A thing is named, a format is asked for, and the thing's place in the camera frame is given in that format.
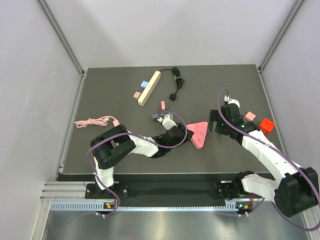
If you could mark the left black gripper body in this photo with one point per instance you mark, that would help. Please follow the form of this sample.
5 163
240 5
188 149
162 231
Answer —
181 139

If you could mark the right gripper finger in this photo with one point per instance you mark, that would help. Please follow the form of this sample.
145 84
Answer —
210 126
214 116

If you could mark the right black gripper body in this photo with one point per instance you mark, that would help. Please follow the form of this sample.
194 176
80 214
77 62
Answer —
222 126

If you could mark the pink triangular socket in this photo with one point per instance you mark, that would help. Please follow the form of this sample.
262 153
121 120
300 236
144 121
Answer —
199 130

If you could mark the peach plug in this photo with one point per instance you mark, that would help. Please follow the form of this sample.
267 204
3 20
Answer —
250 116

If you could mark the red cube plug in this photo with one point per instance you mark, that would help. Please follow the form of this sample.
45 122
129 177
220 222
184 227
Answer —
266 126

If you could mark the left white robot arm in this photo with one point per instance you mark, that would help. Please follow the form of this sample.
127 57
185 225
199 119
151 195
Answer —
114 145

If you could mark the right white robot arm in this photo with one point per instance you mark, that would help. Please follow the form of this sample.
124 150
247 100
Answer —
293 189

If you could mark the small purple grey plug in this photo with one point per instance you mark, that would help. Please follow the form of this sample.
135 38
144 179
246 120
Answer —
156 116

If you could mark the small pink usb plug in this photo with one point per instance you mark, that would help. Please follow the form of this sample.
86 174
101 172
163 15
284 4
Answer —
163 105

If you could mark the small pink plug adapter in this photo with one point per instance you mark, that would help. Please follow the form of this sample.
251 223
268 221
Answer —
136 95

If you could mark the blue plug adapter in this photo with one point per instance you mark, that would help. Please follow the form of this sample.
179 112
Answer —
144 84

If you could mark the beige power strip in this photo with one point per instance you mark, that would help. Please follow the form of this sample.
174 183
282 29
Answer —
144 96

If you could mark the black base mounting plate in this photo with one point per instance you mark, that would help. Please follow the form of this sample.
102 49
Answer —
214 185

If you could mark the right aluminium frame post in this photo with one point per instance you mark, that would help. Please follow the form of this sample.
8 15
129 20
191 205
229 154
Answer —
281 33

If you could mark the aluminium frame post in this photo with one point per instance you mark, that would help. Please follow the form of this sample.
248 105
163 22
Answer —
281 33
61 36

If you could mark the grey slotted cable duct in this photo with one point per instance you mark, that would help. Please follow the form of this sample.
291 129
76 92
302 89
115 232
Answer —
228 206

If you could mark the left aluminium frame post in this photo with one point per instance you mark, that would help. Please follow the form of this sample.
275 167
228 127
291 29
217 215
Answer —
61 36

